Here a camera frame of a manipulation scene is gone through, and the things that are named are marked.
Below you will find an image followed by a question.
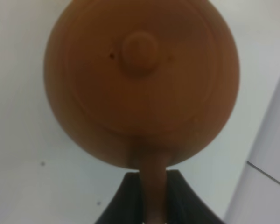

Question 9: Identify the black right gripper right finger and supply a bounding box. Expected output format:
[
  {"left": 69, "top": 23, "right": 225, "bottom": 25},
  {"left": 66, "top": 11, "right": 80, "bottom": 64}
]
[{"left": 167, "top": 170, "right": 224, "bottom": 224}]

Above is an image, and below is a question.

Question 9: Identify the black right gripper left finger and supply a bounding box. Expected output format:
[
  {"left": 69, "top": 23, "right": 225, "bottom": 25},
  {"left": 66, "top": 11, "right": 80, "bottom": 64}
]
[{"left": 96, "top": 172, "right": 144, "bottom": 224}]

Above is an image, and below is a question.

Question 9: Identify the brown clay teapot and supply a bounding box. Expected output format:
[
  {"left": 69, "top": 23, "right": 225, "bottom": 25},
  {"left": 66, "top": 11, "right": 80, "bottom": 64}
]
[{"left": 43, "top": 0, "right": 239, "bottom": 224}]

